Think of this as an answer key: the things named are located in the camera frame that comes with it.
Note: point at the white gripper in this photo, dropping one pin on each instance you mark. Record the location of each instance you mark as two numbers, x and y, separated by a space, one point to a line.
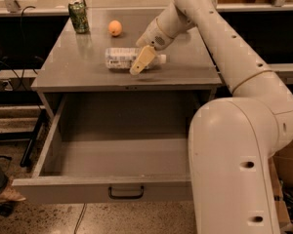
151 35

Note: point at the clear plastic water bottle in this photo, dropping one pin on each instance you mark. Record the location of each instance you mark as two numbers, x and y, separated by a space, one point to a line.
123 58

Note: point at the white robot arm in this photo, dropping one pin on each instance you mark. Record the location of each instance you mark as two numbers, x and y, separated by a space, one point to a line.
231 139

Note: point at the grey cabinet counter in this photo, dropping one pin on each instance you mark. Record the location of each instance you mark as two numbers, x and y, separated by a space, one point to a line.
77 61

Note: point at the grey open drawer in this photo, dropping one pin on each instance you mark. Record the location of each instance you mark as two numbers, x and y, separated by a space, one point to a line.
123 140

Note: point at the orange fruit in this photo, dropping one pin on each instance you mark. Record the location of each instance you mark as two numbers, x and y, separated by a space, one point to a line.
115 28

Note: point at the green soda can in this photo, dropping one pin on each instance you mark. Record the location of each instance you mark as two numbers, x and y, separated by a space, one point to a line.
78 16

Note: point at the black table leg left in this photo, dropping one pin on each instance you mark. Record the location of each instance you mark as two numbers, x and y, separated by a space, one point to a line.
25 160

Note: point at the cardboard box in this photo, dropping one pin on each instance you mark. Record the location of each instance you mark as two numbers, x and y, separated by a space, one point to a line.
281 166

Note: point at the person's shoe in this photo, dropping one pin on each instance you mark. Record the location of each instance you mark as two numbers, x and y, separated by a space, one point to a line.
10 194

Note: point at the black drawer handle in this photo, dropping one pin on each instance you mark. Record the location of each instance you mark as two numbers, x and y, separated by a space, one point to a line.
126 193

